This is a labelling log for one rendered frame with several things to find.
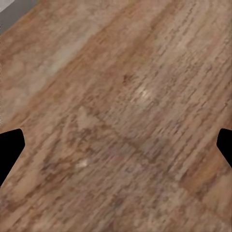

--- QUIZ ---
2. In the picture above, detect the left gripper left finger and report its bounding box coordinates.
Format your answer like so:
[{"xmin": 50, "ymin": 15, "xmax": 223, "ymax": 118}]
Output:
[{"xmin": 0, "ymin": 129, "xmax": 25, "ymax": 186}]

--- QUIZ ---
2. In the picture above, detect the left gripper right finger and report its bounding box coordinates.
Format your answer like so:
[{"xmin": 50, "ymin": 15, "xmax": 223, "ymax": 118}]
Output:
[{"xmin": 217, "ymin": 128, "xmax": 232, "ymax": 167}]

